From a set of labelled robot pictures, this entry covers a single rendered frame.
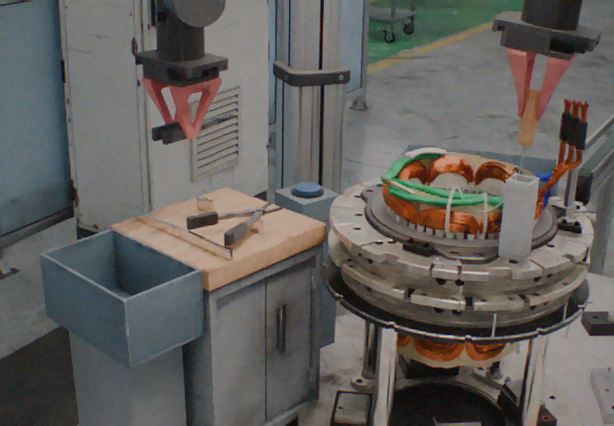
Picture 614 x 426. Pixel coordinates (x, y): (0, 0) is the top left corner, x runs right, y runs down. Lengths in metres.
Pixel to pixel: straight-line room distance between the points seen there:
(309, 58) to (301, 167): 0.18
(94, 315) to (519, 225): 0.47
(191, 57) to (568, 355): 0.77
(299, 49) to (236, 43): 2.16
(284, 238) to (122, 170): 2.34
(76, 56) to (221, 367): 2.45
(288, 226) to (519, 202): 0.31
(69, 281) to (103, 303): 0.07
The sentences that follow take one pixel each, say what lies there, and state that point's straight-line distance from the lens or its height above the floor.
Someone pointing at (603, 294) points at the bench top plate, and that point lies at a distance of 1.65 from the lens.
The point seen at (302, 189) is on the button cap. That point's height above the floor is 1.04.
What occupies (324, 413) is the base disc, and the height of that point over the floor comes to 0.80.
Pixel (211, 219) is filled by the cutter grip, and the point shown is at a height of 1.09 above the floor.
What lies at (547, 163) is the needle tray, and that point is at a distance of 1.43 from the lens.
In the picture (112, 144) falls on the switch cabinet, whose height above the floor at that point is 0.49.
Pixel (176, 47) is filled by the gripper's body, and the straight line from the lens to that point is 1.02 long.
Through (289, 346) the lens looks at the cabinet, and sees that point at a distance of 1.14.
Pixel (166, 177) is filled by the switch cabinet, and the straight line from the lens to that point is 3.34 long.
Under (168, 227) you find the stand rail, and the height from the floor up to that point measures 1.07.
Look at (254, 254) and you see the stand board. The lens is 1.01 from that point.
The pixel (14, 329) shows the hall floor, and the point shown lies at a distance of 3.13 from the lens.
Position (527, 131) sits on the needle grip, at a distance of 0.92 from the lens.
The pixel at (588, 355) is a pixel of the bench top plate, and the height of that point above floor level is 0.78.
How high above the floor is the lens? 1.49
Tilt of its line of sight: 22 degrees down
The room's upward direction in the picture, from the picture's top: 1 degrees clockwise
